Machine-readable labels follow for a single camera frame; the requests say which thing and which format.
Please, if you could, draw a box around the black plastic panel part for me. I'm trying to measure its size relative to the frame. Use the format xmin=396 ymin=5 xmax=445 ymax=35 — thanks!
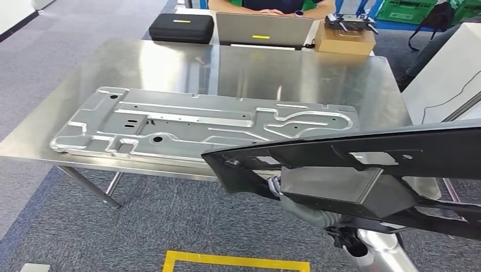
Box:
xmin=201 ymin=119 xmax=481 ymax=241

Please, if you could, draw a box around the person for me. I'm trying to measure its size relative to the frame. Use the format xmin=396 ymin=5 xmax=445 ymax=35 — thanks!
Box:
xmin=208 ymin=0 xmax=337 ymax=20

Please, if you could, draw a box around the grey laptop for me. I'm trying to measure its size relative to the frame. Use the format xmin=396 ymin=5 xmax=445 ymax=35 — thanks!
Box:
xmin=215 ymin=12 xmax=315 ymax=50

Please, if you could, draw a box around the brown cardboard box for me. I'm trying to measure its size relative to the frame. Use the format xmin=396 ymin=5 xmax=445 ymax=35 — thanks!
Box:
xmin=315 ymin=20 xmax=377 ymax=56

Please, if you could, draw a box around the black zip case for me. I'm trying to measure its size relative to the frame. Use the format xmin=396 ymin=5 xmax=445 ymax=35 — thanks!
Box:
xmin=149 ymin=13 xmax=215 ymax=45

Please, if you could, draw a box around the green plastic crate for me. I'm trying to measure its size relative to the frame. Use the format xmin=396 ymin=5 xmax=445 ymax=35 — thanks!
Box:
xmin=375 ymin=0 xmax=438 ymax=26
xmin=453 ymin=0 xmax=481 ymax=24

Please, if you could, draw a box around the pressed sheet metal panel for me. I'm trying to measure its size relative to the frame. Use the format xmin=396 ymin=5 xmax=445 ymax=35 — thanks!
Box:
xmin=49 ymin=86 xmax=361 ymax=164

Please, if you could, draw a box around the person's leg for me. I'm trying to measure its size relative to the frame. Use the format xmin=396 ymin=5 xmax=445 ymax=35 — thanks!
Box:
xmin=396 ymin=15 xmax=481 ymax=92

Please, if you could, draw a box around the black backpack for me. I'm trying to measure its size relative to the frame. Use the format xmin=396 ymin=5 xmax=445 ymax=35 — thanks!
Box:
xmin=407 ymin=1 xmax=456 ymax=52

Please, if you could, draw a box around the white cabinet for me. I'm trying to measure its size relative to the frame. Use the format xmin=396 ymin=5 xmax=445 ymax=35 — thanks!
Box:
xmin=401 ymin=22 xmax=481 ymax=125

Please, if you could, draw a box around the silver floor outlet box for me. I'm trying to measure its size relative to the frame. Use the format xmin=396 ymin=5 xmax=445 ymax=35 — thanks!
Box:
xmin=20 ymin=263 xmax=52 ymax=272

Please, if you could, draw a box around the blue metal frame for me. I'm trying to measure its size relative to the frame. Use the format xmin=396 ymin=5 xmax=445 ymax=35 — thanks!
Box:
xmin=334 ymin=0 xmax=388 ymax=31

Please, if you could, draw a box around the thin black cable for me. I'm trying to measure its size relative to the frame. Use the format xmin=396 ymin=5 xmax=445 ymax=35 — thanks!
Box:
xmin=420 ymin=79 xmax=481 ymax=125

